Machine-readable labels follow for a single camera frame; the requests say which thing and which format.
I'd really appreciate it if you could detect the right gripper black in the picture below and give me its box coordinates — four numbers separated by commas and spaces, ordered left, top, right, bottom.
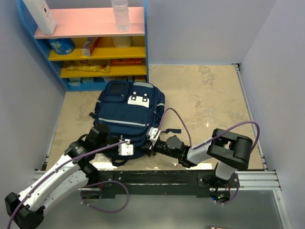
137, 136, 179, 159

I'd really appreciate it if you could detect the navy blue student backpack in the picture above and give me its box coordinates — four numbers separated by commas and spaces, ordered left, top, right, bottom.
88, 80, 182, 167

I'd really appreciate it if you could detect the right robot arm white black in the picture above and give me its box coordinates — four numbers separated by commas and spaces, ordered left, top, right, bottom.
145, 127, 253, 187

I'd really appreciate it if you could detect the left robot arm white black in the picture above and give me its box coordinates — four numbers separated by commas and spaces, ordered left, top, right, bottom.
5, 124, 123, 229

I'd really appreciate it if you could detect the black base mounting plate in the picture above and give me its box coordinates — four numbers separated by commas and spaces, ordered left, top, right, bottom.
82, 170, 239, 200

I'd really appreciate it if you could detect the yellow snack packet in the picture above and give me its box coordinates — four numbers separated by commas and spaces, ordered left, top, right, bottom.
67, 60, 110, 73

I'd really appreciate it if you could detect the red flat box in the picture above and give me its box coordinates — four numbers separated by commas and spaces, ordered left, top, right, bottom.
111, 58, 143, 65

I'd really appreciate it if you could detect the blue shelf unit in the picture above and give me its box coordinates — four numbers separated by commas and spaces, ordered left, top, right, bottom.
17, 0, 149, 92

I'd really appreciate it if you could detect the orange white carton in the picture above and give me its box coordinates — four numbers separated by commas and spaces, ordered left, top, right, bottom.
81, 37, 101, 57

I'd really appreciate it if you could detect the white cylindrical jar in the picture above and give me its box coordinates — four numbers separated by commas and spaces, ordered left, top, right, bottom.
111, 36, 133, 48

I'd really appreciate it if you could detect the blue snack canister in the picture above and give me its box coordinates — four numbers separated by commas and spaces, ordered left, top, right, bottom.
48, 38, 75, 55

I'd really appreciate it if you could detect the clear plastic water bottle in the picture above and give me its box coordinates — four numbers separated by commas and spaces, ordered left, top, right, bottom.
111, 0, 131, 32

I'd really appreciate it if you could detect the white rectangular device box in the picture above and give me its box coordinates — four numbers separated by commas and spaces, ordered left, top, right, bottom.
23, 0, 57, 35

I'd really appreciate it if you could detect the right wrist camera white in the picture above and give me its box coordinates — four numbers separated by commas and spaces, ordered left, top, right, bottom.
147, 127, 161, 145

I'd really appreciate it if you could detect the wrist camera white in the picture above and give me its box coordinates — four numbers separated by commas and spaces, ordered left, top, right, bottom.
118, 139, 134, 156
147, 127, 161, 145

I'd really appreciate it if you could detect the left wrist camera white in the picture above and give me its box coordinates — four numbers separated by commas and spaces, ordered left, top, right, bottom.
118, 139, 134, 156

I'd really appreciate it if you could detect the aluminium rail frame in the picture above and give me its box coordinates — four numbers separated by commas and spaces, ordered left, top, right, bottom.
40, 65, 283, 229

